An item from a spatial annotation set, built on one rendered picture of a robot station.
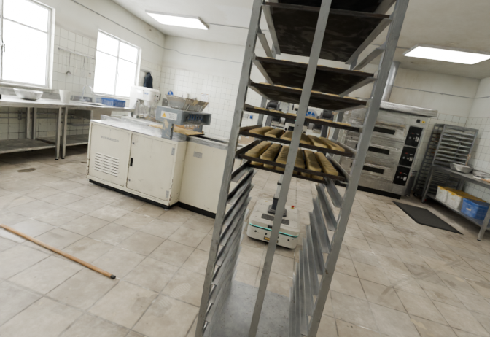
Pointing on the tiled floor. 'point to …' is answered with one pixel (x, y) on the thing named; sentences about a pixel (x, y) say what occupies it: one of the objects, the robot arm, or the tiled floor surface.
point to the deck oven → (386, 146)
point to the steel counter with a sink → (90, 109)
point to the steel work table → (461, 190)
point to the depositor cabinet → (135, 163)
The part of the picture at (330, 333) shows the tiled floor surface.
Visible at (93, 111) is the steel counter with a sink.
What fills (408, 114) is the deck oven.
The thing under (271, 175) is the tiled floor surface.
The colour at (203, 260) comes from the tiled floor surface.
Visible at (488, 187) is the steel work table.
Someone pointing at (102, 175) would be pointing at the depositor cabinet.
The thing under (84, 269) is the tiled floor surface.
